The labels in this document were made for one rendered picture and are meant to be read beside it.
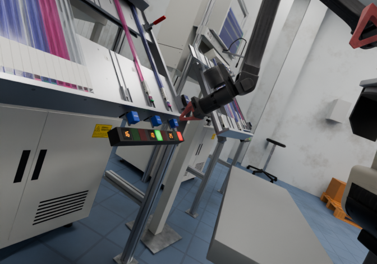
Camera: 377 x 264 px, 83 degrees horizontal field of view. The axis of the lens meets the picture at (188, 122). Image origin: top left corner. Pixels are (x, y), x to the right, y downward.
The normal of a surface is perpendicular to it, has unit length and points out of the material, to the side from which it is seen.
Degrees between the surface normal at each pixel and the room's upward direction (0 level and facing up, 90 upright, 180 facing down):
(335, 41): 90
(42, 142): 90
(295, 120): 90
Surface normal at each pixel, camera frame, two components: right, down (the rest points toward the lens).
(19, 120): 0.82, 0.36
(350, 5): 0.00, 0.04
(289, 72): -0.25, 0.01
